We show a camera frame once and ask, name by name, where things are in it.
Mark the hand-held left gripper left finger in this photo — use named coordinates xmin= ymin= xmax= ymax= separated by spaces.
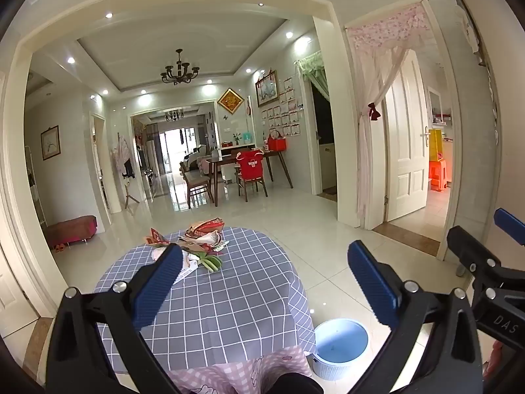
xmin=45 ymin=243 xmax=185 ymax=394

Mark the pink floral door curtain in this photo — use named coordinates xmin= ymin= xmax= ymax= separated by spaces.
xmin=346 ymin=2 xmax=427 ymax=222

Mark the light sofa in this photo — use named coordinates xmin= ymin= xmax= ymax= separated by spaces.
xmin=180 ymin=145 xmax=210 ymax=173

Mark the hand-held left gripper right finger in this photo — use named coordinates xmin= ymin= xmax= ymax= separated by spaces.
xmin=346 ymin=240 xmax=485 ymax=394

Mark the red gift bag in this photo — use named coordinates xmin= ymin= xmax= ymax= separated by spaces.
xmin=268 ymin=129 xmax=288 ymax=151

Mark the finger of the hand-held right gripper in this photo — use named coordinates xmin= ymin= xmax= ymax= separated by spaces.
xmin=493 ymin=208 xmax=525 ymax=248
xmin=446 ymin=226 xmax=513 ymax=286

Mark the pile of snack wrappers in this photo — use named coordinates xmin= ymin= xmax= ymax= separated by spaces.
xmin=143 ymin=228 xmax=228 ymax=284

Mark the light blue waste bin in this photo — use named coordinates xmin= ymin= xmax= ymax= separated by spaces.
xmin=314 ymin=317 xmax=370 ymax=380

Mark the red plastic stool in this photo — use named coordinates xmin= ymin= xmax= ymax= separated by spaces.
xmin=429 ymin=160 xmax=449 ymax=191

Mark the grey checkered tablecloth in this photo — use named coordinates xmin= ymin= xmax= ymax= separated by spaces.
xmin=94 ymin=227 xmax=316 ymax=374

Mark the wooden coat stand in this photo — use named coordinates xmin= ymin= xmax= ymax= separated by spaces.
xmin=111 ymin=133 xmax=142 ymax=214

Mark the wooden dining table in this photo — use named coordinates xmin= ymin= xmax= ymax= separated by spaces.
xmin=205 ymin=150 xmax=294 ymax=208

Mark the green door curtain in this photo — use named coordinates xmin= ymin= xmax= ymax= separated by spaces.
xmin=296 ymin=51 xmax=331 ymax=101

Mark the pink checkered clothing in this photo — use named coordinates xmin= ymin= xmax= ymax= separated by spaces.
xmin=168 ymin=345 xmax=314 ymax=394

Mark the wide framed landscape picture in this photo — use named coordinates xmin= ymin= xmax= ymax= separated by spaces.
xmin=255 ymin=70 xmax=280 ymax=108

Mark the red shirt chair cover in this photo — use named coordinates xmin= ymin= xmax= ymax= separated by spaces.
xmin=231 ymin=150 xmax=264 ymax=182

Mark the white cabinet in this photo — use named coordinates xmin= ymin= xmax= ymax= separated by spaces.
xmin=320 ymin=142 xmax=335 ymax=189

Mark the white panel door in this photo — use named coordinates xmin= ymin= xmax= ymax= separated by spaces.
xmin=383 ymin=49 xmax=429 ymax=222

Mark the dark cloth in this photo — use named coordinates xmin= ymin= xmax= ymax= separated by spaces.
xmin=262 ymin=371 xmax=325 ymax=394

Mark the red brown paper bag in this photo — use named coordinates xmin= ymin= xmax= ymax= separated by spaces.
xmin=189 ymin=218 xmax=225 ymax=235

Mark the yellow plastic object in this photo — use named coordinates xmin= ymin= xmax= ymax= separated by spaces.
xmin=429 ymin=128 xmax=444 ymax=161

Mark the wall of certificates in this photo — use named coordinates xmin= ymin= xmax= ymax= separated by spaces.
xmin=262 ymin=75 xmax=302 ymax=137

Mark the framed picture with pale mat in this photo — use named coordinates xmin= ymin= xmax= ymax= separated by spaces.
xmin=40 ymin=125 xmax=60 ymax=162

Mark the wooden dining chair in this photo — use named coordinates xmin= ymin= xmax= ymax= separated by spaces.
xmin=234 ymin=150 xmax=268 ymax=203
xmin=180 ymin=162 xmax=214 ymax=210

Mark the pink upholstered bench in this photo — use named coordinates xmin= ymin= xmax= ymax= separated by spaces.
xmin=44 ymin=214 xmax=98 ymax=251

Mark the red diamond wall decoration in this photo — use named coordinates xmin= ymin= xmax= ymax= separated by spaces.
xmin=217 ymin=87 xmax=245 ymax=114

